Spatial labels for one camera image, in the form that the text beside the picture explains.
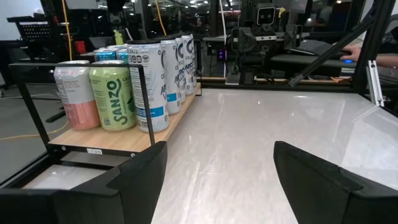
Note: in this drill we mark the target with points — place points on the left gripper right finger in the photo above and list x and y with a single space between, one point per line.
323 199

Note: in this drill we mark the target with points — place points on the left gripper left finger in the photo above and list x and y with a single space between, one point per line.
133 193

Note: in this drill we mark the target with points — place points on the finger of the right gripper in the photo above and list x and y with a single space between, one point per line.
293 36
247 39

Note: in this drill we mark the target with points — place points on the green Sanzo calamansi can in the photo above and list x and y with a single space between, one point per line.
113 96

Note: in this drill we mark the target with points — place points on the pink white beverage can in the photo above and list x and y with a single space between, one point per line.
76 93

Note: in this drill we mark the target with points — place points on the person's forearm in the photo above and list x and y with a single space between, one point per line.
387 60

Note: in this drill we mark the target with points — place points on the black keyboard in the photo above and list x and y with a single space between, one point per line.
314 48

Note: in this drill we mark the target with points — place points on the dark low desk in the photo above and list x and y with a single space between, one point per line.
311 60

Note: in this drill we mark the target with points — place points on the grey desk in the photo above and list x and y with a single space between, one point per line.
217 39

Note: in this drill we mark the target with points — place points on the person's hand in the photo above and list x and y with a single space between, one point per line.
351 53

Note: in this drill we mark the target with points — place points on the silver aluminium extrusion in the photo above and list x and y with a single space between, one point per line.
374 81

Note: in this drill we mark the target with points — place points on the black tripod stand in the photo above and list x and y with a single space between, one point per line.
56 115

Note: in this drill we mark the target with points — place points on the yellow green bottle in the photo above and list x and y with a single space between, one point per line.
118 38

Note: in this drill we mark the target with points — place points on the red box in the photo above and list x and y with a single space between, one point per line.
80 47

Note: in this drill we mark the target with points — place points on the black perforated stand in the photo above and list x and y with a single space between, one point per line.
34 34

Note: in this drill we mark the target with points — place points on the white board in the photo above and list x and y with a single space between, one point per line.
18 15

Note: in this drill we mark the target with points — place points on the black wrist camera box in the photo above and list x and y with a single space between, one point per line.
265 15

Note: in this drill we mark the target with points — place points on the wooden shelf with black frame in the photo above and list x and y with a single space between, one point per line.
118 140

